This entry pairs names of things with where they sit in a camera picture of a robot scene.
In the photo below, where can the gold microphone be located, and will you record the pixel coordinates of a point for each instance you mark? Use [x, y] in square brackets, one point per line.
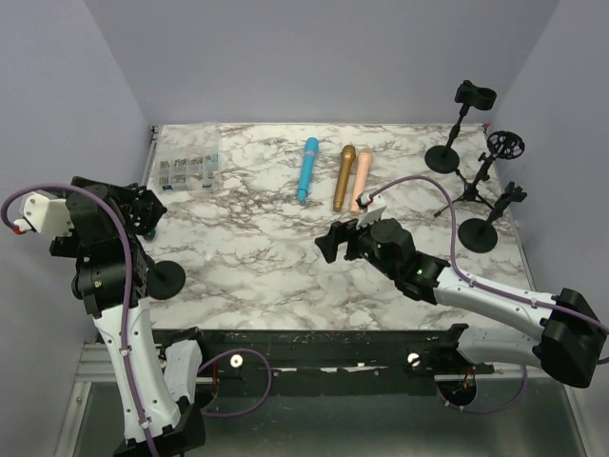
[347, 158]

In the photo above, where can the clear plastic screw box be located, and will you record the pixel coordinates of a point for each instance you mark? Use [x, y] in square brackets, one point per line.
[193, 170]

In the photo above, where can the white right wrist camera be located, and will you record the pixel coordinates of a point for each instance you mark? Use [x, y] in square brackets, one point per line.
[372, 208]

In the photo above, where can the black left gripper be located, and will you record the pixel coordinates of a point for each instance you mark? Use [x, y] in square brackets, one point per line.
[70, 245]

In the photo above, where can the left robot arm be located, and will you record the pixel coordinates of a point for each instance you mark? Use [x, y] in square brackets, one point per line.
[116, 279]

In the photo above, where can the black tripod shock-mount stand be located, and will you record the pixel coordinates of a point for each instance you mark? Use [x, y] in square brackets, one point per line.
[501, 144]

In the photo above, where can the black round-base clip stand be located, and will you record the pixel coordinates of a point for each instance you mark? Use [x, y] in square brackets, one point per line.
[442, 158]

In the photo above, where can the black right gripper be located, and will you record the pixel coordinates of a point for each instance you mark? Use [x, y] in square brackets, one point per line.
[340, 232]

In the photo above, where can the black stand holding beige microphone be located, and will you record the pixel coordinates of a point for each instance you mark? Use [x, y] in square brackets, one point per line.
[479, 235]

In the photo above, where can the blue microphone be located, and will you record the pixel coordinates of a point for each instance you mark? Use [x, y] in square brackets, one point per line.
[311, 149]

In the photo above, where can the beige microphone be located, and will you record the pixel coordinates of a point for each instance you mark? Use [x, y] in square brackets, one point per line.
[364, 161]

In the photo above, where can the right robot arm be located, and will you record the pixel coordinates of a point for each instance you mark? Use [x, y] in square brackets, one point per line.
[560, 334]

